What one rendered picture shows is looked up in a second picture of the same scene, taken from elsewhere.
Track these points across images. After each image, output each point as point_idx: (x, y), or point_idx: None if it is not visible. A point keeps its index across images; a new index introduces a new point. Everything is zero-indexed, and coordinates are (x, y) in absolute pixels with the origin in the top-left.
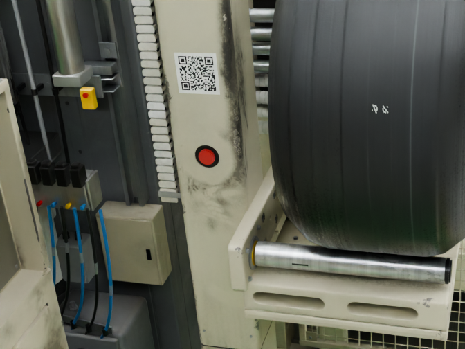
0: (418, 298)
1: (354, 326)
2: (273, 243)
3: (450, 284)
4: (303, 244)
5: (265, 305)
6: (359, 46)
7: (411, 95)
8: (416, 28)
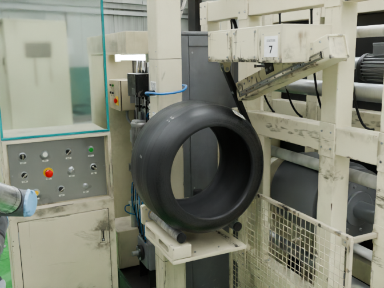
0: (170, 243)
1: (159, 249)
2: None
3: (185, 246)
4: None
5: (147, 232)
6: (145, 136)
7: (145, 153)
8: (154, 134)
